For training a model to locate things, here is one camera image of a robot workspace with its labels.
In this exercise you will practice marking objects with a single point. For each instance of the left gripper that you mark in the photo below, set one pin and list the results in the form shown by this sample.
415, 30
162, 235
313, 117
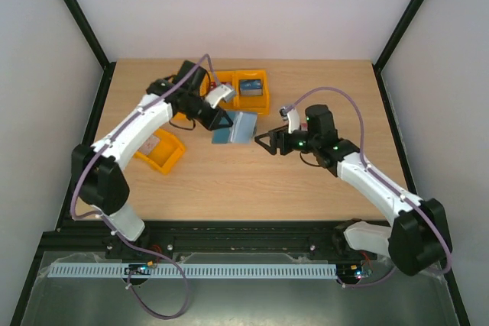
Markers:
214, 126

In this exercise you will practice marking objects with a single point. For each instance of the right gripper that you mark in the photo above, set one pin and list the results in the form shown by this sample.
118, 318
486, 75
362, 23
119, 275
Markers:
279, 141

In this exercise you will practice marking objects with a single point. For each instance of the teal leather card holder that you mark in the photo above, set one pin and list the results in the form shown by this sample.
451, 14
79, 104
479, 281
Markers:
242, 131

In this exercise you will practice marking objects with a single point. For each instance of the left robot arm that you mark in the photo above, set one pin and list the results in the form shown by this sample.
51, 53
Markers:
97, 170

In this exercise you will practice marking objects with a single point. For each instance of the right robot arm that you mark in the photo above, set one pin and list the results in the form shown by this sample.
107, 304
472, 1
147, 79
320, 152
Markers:
416, 236

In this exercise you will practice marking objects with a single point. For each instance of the blue card stack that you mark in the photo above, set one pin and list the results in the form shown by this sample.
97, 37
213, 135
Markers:
250, 87

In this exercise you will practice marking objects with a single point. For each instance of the pink card in loose bin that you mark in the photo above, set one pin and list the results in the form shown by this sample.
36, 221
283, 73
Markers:
150, 144

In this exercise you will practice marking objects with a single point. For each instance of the right yellow bin in row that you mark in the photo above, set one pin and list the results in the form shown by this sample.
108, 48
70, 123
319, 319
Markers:
258, 104

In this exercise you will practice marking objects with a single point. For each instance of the middle yellow bin in row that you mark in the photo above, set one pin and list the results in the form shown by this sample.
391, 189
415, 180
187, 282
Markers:
224, 77

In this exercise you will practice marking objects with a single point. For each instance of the loose yellow bin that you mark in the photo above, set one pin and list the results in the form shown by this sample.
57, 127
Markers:
167, 153

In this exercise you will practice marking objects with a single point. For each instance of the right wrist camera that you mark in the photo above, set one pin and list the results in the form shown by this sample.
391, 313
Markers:
291, 116

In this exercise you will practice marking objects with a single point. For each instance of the slotted white cable duct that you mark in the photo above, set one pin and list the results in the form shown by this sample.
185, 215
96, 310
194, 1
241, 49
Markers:
193, 271

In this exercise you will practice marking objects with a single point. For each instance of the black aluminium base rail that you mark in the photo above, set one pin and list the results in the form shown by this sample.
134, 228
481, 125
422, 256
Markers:
317, 240

